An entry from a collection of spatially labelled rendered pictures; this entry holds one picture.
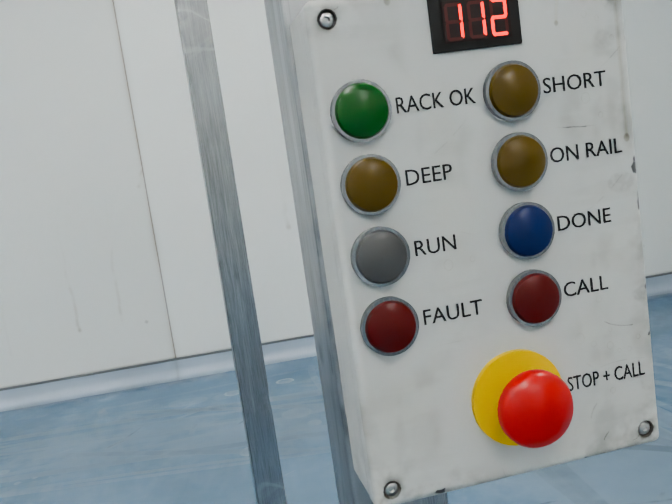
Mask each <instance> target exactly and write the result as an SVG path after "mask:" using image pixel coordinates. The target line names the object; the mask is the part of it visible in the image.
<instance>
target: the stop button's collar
mask: <svg viewBox="0 0 672 504"><path fill-rule="evenodd" d="M638 366H639V374H635V373H634V363H632V370H633V377H635V376H639V375H644V374H645V372H644V373H641V369H640V362H638ZM618 368H622V366H618V367H616V369H615V373H614V375H615V377H616V379H617V380H622V379H623V376H622V377H621V378H618V377H617V375H616V371H617V369H618ZM533 369H541V370H546V371H549V372H551V373H553V374H555V375H557V376H558V377H560V374H559V372H558V370H557V369H556V367H555V366H554V365H553V363H552V362H551V361H550V360H548V359H547V358H546V357H544V356H543V355H541V354H539V353H536V352H534V351H531V350H526V349H515V350H510V351H506V352H503V353H501V354H499V355H497V356H496V357H494V358H493V359H492V360H490V361H489V362H488V363H487V364H486V365H485V366H484V367H483V369H482V370H481V372H480V373H479V375H478V377H477V379H476V381H475V383H474V387H473V390H472V398H471V402H472V411H473V415H474V418H475V420H476V422H477V424H478V426H479V427H480V429H481V430H482V431H483V432H484V433H485V434H486V435H487V436H489V437H490V438H491V439H493V440H494V441H496V442H499V443H501V444H505V445H509V446H518V444H517V443H515V442H514V441H512V440H511V439H510V438H509V437H508V436H507V435H506V434H505V433H504V432H503V430H502V428H501V426H500V424H499V420H498V411H497V409H498V402H499V399H500V395H501V393H502V391H503V389H504V388H505V387H506V385H507V384H508V383H509V382H510V381H511V380H512V379H513V378H514V377H515V376H517V375H518V374H520V373H522V372H525V371H528V370H533ZM627 369H628V371H629V372H627ZM595 373H597V377H595V375H594V374H595ZM626 374H630V376H631V377H632V374H631V372H630V369H629V367H628V365H627V364H626V368H625V373H624V379H625V377H626ZM586 375H588V376H589V377H590V383H589V385H585V384H584V377H585V376H586ZM598 377H599V373H598V372H597V371H594V372H593V383H594V386H595V379H598ZM560 378H561V377H560ZM582 383H583V385H584V386H585V387H589V386H590V385H591V383H592V377H591V375H590V374H588V373H586V374H584V375H583V377H582Z"/></svg>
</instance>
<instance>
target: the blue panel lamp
mask: <svg viewBox="0 0 672 504"><path fill-rule="evenodd" d="M552 233H553V227H552V222H551V220H550V218H549V216H548V215H547V213H546V212H545V211H544V210H543V209H541V208H540V207H537V206H534V205H525V206H521V207H519V208H517V209H516V210H515V211H513V212H512V214H511V215H510V216H509V218H508V219H507V222H506V225H505V239H506V242H507V244H508V246H509V248H510V249H511V250H512V251H513V252H514V253H516V254H518V255H520V256H524V257H530V256H534V255H537V254H539V253H540V252H542V251H543V250H544V249H545V248H546V247H547V246H548V244H549V243H550V241H551V238H552Z"/></svg>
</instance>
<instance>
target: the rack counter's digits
mask: <svg viewBox="0 0 672 504"><path fill-rule="evenodd" d="M440 4H441V13H442V21H443V30H444V38H445V44H448V43H456V42H465V41H473V40H482V39H490V38H499V37H507V36H512V30H511V21H510V11H509V2H508V0H456V1H447V2H440Z"/></svg>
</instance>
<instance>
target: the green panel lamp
mask: <svg viewBox="0 0 672 504"><path fill-rule="evenodd" d="M388 113H389V111H388V103H387V100H386V98H385V96H384V95H383V93H382V92H381V91H380V90H379V89H378V88H376V87H375V86H373V85H371V84H368V83H354V84H352V85H349V86H348V87H346V88H345V89H344V90H343V91H342V92H341V93H340V95H339V96H338V98H337V101H336V104H335V116H336V120H337V123H338V125H339V126H340V128H341V129H342V130H343V131H344V132H345V133H346V134H348V135H349V136H351V137H354V138H357V139H367V138H371V137H373V136H375V135H377V134H378V133H379V132H380V131H381V130H382V129H383V128H384V126H385V124H386V122H387V119H388Z"/></svg>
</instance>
